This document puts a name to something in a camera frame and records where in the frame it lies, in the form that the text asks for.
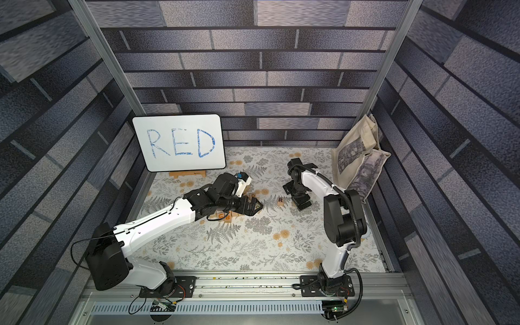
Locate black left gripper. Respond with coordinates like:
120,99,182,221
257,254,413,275
218,194,266,217

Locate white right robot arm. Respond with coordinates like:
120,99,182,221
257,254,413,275
283,158,368,297

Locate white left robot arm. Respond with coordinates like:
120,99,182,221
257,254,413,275
85,172,264,297

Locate whiteboard with RED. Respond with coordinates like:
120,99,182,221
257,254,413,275
132,114,226,173

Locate wooden whiteboard stand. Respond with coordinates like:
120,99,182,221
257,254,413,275
169,170,207,179

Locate cream Monet tote bag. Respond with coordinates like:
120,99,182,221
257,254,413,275
332,115,391,203

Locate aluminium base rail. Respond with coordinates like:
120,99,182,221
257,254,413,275
70,272,423,324

